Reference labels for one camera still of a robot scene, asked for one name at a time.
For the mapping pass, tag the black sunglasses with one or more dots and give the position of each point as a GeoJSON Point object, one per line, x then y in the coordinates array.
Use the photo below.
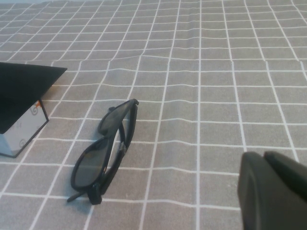
{"type": "Point", "coordinates": [88, 167]}

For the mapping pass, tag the grey white checked tablecloth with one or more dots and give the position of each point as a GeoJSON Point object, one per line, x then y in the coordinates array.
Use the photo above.
{"type": "Point", "coordinates": [192, 95]}

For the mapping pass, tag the black glasses case printed sides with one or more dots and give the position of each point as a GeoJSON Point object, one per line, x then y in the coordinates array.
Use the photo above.
{"type": "Point", "coordinates": [19, 83]}

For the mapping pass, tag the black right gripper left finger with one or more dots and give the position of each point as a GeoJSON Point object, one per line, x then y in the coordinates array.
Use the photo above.
{"type": "Point", "coordinates": [263, 201]}

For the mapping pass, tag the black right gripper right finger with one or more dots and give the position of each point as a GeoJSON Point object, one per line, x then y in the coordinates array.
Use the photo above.
{"type": "Point", "coordinates": [290, 175]}

